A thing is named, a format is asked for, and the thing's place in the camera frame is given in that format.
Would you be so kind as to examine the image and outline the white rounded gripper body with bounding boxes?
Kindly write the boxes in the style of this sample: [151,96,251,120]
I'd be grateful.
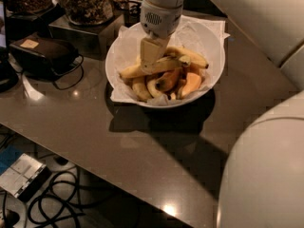
[140,0,182,39]

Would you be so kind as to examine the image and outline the cream flat gripper finger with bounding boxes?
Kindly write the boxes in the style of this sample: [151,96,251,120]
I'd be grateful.
[140,37,169,73]

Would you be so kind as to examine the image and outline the curved front yellow banana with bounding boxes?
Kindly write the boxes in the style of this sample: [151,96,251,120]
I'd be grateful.
[119,55,191,79]

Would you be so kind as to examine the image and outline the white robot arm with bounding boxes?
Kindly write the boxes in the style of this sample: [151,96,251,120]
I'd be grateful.
[145,0,304,228]

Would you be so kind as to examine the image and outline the orange bruised banana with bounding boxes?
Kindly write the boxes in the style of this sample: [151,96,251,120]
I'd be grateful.
[146,68,181,98]

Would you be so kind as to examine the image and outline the small lower left banana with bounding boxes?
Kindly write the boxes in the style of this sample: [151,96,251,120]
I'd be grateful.
[132,77,152,102]

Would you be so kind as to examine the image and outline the top long yellow banana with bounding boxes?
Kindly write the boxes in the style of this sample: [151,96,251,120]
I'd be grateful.
[165,47,209,69]

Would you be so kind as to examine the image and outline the white bowl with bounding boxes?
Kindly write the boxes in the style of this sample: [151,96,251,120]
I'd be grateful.
[104,16,226,109]

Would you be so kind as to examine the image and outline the white paper liner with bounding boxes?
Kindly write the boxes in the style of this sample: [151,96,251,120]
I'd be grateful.
[109,15,231,106]

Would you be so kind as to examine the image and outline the orange fruit piece right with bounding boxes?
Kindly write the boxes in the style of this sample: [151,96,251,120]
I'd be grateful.
[178,72,201,99]

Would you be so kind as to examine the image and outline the dark metal stand block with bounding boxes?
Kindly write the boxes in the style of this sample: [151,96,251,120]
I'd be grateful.
[49,11,124,60]

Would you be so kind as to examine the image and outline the glass jar of granola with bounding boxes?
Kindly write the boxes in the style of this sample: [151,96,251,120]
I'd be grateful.
[60,0,113,26]

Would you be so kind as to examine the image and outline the black pouch with label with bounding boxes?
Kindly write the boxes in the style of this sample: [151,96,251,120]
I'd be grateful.
[9,33,80,81]

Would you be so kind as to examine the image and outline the dark device left edge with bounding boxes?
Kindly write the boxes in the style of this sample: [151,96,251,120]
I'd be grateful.
[0,1,19,92]

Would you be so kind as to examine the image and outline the blue object on floor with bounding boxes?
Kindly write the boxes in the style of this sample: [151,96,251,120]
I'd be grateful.
[0,145,23,175]

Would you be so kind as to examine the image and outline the silver box on floor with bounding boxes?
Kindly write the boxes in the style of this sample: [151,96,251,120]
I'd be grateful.
[0,154,51,202]

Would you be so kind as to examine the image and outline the black cable on table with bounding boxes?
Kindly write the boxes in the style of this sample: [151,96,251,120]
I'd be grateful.
[22,54,86,91]

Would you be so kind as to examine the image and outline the black floor cables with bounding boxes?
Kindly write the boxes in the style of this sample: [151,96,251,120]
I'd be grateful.
[26,166,112,228]

